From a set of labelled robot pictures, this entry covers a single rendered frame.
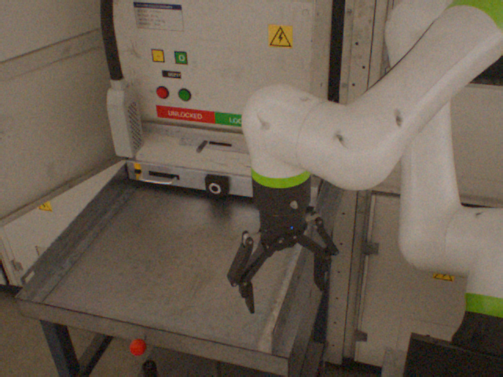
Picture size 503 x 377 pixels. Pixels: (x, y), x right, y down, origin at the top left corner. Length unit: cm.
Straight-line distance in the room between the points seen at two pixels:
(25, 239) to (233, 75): 129
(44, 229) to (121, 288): 100
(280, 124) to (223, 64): 61
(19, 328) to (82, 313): 127
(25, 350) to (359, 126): 194
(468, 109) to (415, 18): 46
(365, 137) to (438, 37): 24
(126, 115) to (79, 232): 31
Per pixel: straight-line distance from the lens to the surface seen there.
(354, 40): 145
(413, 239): 110
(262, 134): 76
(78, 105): 164
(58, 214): 216
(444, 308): 189
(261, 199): 84
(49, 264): 137
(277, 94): 77
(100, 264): 137
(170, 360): 201
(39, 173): 163
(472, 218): 104
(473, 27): 91
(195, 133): 140
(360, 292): 191
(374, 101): 74
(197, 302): 123
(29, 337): 248
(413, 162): 109
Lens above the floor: 172
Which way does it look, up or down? 35 degrees down
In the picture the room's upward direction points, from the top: 2 degrees counter-clockwise
